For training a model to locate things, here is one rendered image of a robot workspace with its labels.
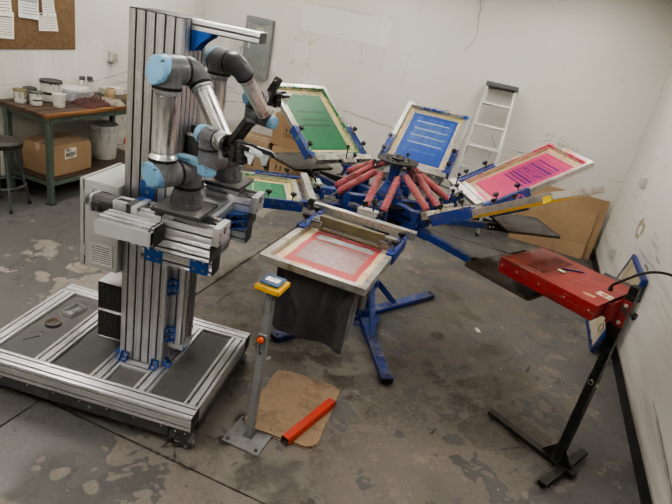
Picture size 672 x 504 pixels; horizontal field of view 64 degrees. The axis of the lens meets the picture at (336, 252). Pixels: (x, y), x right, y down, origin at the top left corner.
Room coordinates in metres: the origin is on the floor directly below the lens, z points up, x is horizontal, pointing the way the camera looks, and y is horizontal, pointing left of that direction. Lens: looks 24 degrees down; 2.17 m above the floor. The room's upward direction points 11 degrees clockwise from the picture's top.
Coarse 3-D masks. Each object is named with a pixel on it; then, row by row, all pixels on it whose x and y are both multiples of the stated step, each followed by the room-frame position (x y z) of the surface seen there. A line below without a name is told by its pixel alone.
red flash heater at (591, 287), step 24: (504, 264) 2.81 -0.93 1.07; (528, 264) 2.80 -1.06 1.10; (552, 264) 2.87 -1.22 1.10; (576, 264) 2.95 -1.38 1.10; (552, 288) 2.59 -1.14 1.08; (576, 288) 2.59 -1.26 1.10; (600, 288) 2.66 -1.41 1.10; (624, 288) 2.73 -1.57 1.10; (576, 312) 2.48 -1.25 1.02; (600, 312) 2.49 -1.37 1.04
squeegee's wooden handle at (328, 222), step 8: (320, 216) 3.03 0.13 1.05; (328, 216) 3.04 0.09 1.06; (328, 224) 3.01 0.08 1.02; (336, 224) 3.00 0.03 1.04; (344, 224) 2.98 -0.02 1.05; (352, 224) 2.99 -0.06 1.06; (344, 232) 2.98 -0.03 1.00; (352, 232) 2.97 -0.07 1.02; (360, 232) 2.96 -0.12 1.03; (368, 232) 2.94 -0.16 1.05; (376, 232) 2.94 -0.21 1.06; (368, 240) 2.94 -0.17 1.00; (376, 240) 2.93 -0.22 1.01; (384, 240) 2.94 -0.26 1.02
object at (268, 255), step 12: (300, 228) 2.94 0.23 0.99; (288, 240) 2.74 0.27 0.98; (264, 252) 2.51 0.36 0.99; (276, 252) 2.60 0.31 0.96; (276, 264) 2.46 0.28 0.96; (288, 264) 2.44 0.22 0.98; (300, 264) 2.46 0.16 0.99; (384, 264) 2.67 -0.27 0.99; (312, 276) 2.40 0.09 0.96; (324, 276) 2.39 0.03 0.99; (336, 276) 2.40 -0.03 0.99; (372, 276) 2.49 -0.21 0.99; (348, 288) 2.35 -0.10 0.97; (360, 288) 2.33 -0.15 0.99
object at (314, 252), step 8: (320, 232) 3.02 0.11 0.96; (312, 240) 2.88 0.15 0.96; (320, 240) 2.90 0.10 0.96; (344, 240) 2.97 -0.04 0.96; (296, 248) 2.72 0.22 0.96; (304, 248) 2.74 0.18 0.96; (312, 248) 2.76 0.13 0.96; (320, 248) 2.79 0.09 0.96; (328, 248) 2.81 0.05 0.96; (336, 248) 2.83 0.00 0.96; (288, 256) 2.60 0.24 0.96; (296, 256) 2.62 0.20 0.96; (304, 256) 2.64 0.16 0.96; (312, 256) 2.66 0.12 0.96; (320, 256) 2.68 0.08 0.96; (328, 256) 2.70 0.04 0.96; (312, 264) 2.56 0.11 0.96; (320, 264) 2.58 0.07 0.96
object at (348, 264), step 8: (344, 248) 2.85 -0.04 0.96; (368, 248) 2.93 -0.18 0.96; (336, 256) 2.72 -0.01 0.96; (344, 256) 2.74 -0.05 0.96; (352, 256) 2.77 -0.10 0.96; (360, 256) 2.79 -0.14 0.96; (368, 256) 2.81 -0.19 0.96; (376, 256) 2.83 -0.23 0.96; (328, 264) 2.60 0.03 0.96; (336, 264) 2.62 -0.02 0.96; (344, 264) 2.64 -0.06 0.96; (352, 264) 2.66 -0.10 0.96; (360, 264) 2.68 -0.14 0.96; (368, 264) 2.70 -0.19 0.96; (328, 272) 2.50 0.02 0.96; (336, 272) 2.52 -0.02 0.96; (344, 272) 2.54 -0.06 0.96; (352, 272) 2.56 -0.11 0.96; (360, 272) 2.58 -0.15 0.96; (352, 280) 2.47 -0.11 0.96
